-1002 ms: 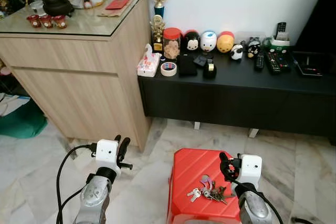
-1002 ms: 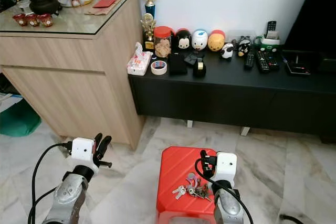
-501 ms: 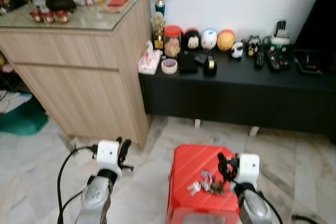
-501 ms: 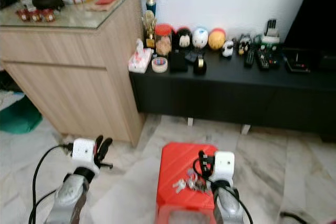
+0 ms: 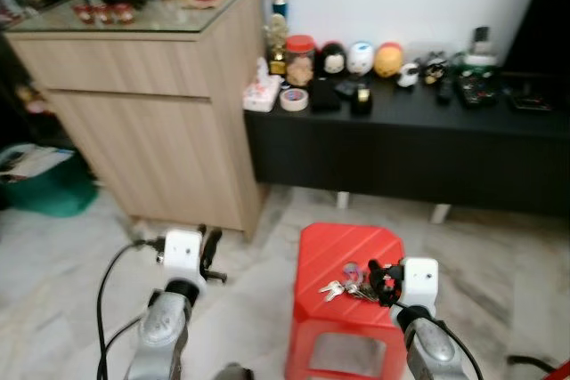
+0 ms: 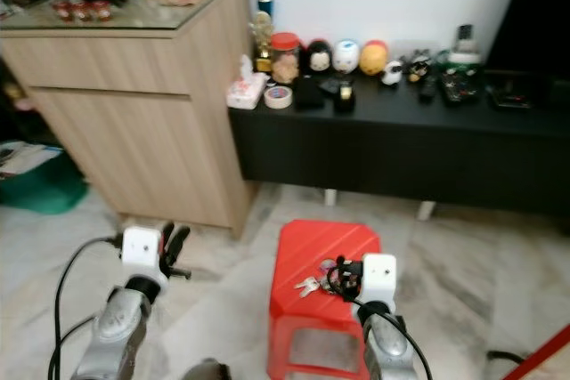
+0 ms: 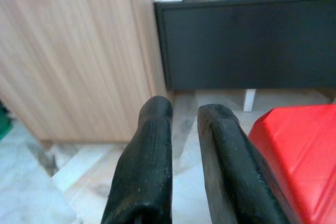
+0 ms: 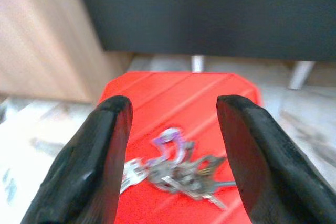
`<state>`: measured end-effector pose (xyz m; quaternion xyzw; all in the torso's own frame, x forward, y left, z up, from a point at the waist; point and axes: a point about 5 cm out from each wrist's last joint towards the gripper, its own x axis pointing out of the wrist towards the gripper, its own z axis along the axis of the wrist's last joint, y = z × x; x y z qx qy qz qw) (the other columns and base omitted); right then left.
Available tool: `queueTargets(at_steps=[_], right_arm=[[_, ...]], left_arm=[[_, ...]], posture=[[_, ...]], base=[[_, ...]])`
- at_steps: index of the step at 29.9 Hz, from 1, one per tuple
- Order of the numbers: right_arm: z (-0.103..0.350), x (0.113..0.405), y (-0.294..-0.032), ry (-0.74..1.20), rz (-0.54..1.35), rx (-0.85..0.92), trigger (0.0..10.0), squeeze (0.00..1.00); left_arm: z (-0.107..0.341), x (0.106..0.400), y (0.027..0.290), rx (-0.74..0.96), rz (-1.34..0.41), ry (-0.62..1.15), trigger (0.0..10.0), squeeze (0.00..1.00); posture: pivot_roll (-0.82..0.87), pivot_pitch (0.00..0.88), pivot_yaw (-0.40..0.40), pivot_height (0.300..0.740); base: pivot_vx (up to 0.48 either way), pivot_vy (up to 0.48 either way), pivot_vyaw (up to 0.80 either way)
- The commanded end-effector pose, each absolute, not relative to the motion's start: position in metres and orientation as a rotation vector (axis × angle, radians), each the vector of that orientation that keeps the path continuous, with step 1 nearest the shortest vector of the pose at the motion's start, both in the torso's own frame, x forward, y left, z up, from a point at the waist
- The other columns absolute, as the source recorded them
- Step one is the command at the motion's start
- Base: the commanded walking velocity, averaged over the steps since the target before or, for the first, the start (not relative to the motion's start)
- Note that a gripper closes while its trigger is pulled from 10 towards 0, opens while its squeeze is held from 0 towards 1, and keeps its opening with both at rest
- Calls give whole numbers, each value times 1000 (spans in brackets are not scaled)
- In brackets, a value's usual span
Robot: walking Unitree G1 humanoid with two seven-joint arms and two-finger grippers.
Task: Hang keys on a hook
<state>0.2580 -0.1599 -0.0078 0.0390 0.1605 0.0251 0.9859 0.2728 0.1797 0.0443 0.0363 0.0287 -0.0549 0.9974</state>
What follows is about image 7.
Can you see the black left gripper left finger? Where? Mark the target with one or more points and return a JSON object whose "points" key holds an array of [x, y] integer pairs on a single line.
{"points": [[147, 161]]}

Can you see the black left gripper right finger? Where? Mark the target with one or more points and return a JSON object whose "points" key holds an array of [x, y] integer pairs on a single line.
{"points": [[231, 171]]}

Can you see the red plastic stool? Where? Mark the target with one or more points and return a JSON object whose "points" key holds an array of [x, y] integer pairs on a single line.
{"points": [[302, 155]]}

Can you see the white cabinet leg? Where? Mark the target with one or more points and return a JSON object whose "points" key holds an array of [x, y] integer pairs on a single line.
{"points": [[249, 100]]}

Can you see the low black cabinet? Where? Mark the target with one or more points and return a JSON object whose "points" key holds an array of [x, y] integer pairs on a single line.
{"points": [[246, 43]]}

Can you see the light wooden cabinet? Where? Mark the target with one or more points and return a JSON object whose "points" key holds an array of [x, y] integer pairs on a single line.
{"points": [[73, 51]]}

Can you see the green plastic item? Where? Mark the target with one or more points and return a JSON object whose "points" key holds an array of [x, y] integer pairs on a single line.
{"points": [[4, 124]]}

